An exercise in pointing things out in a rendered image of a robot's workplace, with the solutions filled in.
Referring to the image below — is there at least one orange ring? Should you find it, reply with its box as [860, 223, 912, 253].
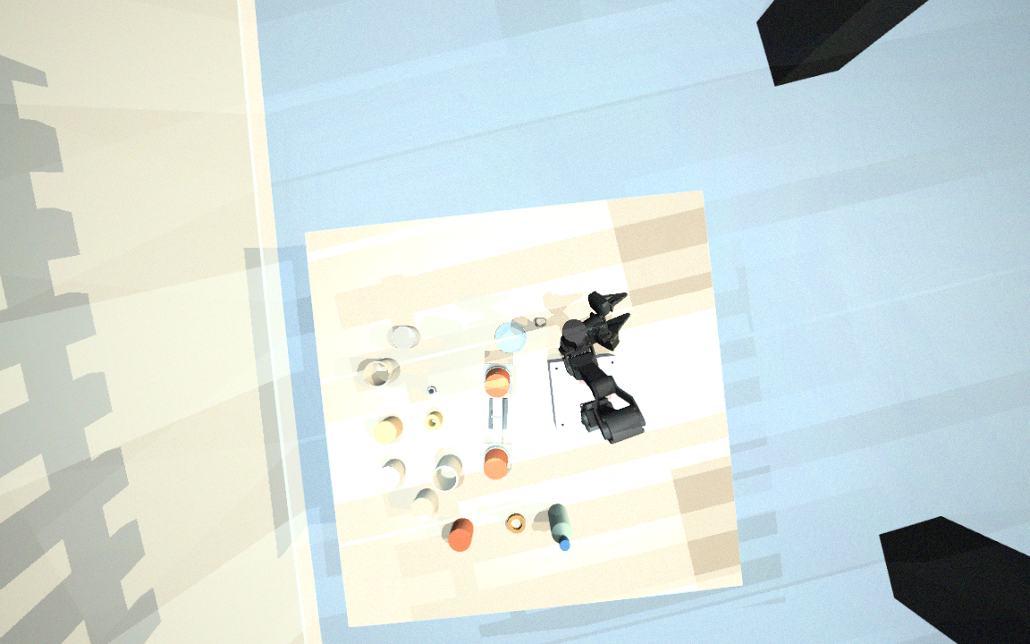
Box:
[507, 513, 526, 533]

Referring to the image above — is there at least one brown cylinder with orange top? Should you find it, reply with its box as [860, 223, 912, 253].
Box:
[449, 518, 473, 552]

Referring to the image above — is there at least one tan cylinder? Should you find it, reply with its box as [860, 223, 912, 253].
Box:
[374, 416, 403, 444]

